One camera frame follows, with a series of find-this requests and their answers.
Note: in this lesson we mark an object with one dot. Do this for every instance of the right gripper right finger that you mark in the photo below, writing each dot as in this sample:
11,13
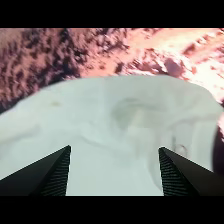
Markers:
185,176

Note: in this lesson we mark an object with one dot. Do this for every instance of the white garment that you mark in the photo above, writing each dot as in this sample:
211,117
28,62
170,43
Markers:
113,133

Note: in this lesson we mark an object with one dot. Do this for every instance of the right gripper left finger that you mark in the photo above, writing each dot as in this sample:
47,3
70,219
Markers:
45,176

